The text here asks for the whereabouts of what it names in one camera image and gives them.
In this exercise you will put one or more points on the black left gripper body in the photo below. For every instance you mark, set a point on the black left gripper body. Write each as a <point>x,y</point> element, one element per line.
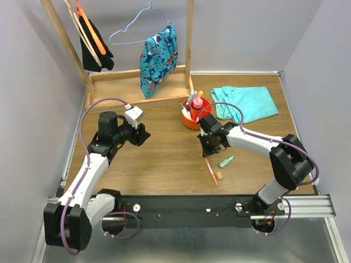
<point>129,133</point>

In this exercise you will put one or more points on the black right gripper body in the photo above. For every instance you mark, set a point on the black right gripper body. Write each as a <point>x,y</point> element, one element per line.
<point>208,146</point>

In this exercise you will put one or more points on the small green bottle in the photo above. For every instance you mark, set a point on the small green bottle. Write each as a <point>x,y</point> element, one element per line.
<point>225,162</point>

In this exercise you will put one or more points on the orange pen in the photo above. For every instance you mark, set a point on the orange pen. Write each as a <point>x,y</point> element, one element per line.
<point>211,171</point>

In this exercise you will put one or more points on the small tan eraser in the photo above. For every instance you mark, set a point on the small tan eraser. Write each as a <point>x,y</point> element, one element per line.
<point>219,176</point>

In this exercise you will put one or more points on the green grey highlighter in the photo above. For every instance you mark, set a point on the green grey highlighter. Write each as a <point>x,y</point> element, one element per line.
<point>190,98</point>

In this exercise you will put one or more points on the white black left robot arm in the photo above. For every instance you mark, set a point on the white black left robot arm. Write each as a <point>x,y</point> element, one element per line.
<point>68,223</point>

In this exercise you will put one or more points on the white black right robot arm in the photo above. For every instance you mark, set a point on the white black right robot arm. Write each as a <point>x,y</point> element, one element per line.
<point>290,161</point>

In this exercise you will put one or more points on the wooden clothes rack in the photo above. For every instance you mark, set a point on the wooden clothes rack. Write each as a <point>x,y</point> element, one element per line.
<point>124,84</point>

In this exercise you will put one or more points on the teal folded t-shirt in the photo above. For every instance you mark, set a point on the teal folded t-shirt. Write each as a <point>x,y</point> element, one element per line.
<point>254,102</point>

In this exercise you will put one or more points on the blue patterned hanging shirt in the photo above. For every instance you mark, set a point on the blue patterned hanging shirt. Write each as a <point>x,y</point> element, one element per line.
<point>158,59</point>

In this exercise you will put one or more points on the light wooden hanger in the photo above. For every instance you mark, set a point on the light wooden hanger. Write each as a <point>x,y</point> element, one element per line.
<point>82,34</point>

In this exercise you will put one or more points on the orange plastic hanger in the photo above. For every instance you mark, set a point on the orange plastic hanger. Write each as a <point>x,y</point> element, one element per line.
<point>92,31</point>

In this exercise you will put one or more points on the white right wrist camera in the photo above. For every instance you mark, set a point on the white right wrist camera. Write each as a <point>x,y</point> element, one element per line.
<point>202,133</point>

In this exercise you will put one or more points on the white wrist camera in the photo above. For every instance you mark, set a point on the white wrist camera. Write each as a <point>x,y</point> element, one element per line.
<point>134,115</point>
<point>202,133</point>

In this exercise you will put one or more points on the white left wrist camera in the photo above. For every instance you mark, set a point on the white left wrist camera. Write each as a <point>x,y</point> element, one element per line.
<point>134,115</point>

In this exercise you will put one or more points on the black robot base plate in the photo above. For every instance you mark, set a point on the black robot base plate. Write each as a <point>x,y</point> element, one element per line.
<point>193,211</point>

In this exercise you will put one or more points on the light blue wire hanger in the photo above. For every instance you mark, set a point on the light blue wire hanger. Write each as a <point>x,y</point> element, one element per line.
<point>148,21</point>

